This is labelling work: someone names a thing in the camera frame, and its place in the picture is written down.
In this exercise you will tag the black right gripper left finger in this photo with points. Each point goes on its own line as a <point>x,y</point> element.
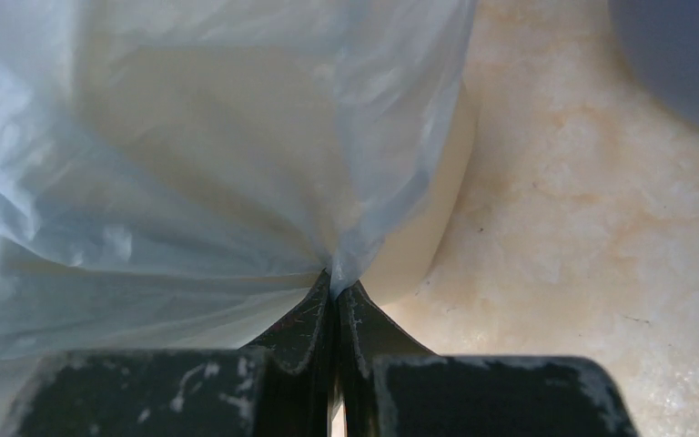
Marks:
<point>279,384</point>

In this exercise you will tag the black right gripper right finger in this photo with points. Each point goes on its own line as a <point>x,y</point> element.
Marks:
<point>394,386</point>

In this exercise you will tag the beige plastic trash bin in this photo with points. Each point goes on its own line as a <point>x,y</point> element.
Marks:
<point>265,163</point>

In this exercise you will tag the light blue trash bag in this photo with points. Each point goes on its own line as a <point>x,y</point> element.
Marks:
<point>67,278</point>

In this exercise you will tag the blue plastic trash bin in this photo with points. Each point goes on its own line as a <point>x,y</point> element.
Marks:
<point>660,42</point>

